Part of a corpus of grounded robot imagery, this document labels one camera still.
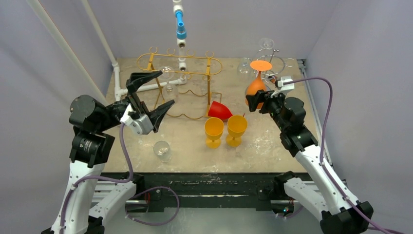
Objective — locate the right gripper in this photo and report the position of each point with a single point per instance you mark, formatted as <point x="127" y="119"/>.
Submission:
<point x="262" y="99"/>

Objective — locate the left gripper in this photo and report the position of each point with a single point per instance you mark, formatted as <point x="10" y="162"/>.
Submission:
<point x="136" y="79"/>

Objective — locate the orange plastic goblet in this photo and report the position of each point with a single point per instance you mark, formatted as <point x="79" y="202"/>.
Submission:
<point x="257" y="83"/>

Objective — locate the round clear wine glass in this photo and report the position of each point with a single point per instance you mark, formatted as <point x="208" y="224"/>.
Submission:
<point x="169" y="90"/>

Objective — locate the yellow plastic goblet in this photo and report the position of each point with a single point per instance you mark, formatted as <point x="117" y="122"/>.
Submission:
<point x="236" y="127"/>
<point x="214" y="128"/>

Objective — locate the clear champagne flute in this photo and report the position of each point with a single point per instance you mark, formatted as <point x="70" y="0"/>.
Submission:
<point x="244" y="70"/>

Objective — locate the red plastic goblet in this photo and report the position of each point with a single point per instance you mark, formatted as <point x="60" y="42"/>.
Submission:
<point x="220" y="111"/>

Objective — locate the patterned clear goblet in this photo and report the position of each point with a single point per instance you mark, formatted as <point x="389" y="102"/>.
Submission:
<point x="267" y="50"/>

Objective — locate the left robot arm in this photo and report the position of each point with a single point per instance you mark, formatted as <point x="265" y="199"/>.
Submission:
<point x="90" y="151"/>

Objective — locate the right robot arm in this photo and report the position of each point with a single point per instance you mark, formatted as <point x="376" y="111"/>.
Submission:
<point x="336" y="208"/>

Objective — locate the chrome round glass rack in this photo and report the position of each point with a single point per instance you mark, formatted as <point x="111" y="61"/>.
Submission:
<point x="265" y="79"/>

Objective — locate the clear glass near front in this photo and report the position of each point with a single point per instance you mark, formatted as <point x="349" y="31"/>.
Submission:
<point x="162" y="150"/>

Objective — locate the blue pipe fitting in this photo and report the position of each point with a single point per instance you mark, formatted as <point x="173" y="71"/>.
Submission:
<point x="180" y="31"/>

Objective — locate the black mounting base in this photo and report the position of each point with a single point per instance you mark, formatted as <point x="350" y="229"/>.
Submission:
<point x="257" y="191"/>

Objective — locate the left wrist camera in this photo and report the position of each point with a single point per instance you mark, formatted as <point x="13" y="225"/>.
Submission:
<point x="140" y="126"/>

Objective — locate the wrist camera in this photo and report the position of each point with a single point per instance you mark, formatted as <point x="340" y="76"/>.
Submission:
<point x="282" y="85"/>
<point x="140" y="126"/>

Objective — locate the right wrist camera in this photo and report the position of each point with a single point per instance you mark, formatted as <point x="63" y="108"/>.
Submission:
<point x="282" y="85"/>

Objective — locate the gold wire glass rack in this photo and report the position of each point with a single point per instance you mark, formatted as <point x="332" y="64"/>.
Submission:
<point x="213" y="67"/>

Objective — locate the white PVC pipe frame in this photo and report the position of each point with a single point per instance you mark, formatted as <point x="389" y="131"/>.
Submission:
<point x="93" y="34"/>

